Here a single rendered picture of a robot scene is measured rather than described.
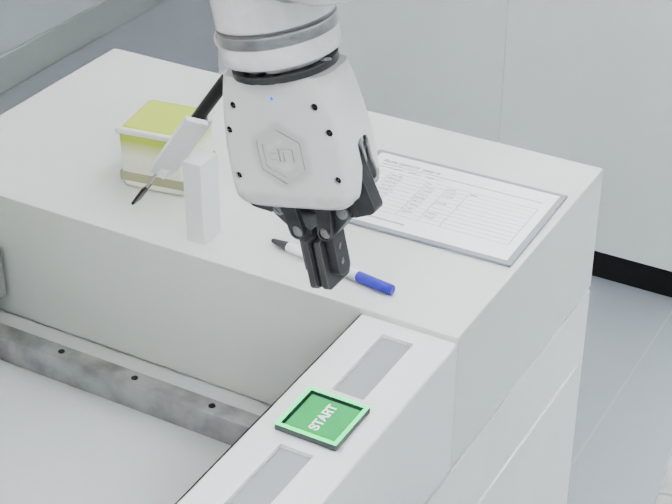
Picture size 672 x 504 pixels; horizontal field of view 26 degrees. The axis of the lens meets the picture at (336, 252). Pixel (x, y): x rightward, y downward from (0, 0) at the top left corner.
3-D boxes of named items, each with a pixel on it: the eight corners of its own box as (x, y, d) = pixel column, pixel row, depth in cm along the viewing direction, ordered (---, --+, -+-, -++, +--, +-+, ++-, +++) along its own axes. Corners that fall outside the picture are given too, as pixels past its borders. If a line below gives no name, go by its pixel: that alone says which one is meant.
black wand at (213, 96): (240, 74, 128) (230, 64, 128) (231, 80, 127) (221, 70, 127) (144, 202, 142) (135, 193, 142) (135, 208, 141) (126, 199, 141)
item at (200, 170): (151, 232, 139) (142, 106, 132) (175, 214, 142) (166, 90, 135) (204, 248, 137) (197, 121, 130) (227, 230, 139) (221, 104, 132)
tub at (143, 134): (119, 187, 147) (113, 126, 143) (153, 154, 153) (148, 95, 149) (186, 200, 144) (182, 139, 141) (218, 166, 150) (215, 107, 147)
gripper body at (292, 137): (191, 65, 100) (226, 212, 105) (317, 66, 95) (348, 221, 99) (250, 27, 105) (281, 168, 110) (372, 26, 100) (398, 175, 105)
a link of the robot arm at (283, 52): (186, 38, 98) (196, 80, 100) (296, 38, 94) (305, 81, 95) (252, -3, 105) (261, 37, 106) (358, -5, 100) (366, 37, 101)
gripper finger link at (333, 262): (303, 208, 104) (321, 290, 107) (342, 211, 102) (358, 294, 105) (326, 189, 106) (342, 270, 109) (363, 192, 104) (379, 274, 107)
